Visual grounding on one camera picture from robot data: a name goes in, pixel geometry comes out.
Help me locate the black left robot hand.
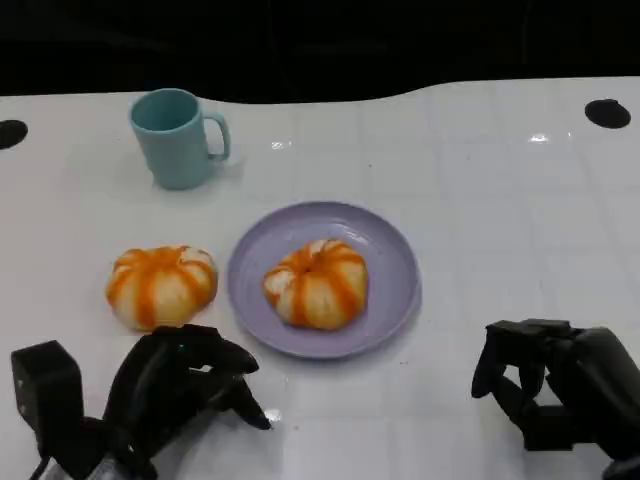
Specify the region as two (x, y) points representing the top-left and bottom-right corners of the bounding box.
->
(102, 323), (274, 461)

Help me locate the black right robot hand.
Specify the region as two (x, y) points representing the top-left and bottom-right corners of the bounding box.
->
(470, 318), (640, 459)

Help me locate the orange and white bread roll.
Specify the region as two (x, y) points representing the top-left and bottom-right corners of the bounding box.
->
(263, 238), (370, 331)
(105, 244), (219, 332)

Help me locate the pale green mug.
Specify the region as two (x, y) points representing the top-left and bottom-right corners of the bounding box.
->
(129, 88), (232, 191)

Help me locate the lilac plate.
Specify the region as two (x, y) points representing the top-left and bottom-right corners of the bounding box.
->
(227, 201), (421, 360)

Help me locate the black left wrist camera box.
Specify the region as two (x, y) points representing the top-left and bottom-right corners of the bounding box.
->
(10, 340), (85, 451)

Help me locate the black table cable hole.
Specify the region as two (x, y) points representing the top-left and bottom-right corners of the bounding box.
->
(583, 98), (632, 130)
(0, 119), (29, 150)

